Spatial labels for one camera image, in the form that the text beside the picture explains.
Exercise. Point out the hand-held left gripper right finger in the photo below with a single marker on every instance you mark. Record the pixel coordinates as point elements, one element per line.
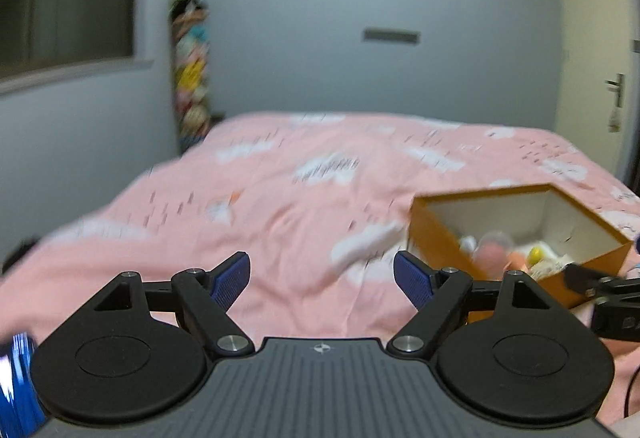
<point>412,278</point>

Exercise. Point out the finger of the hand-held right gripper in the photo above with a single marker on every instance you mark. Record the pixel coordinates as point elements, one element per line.
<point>582,280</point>
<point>617,320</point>

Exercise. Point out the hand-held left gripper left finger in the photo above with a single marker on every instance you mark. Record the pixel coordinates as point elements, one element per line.
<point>230,280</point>

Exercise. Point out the orange cardboard box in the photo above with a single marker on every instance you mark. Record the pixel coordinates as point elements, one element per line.
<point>437,238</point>

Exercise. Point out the yellow bottle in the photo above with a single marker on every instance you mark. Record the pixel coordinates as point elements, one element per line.
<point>536,254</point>

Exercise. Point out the clear case with pink sponge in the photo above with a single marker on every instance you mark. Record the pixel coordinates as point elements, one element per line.
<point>492,255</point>

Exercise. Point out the pink printed blanket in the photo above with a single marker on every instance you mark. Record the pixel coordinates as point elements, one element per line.
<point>280,198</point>

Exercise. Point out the clear tube of plush toys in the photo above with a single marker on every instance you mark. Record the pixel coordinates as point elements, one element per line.
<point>191,78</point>

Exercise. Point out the smartphone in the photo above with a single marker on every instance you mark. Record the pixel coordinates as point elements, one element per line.
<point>17,383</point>

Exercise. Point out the cream door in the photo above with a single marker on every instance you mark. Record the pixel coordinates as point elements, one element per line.
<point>585,43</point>

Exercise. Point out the wall socket strip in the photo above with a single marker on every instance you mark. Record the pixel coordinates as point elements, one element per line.
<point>391,36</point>

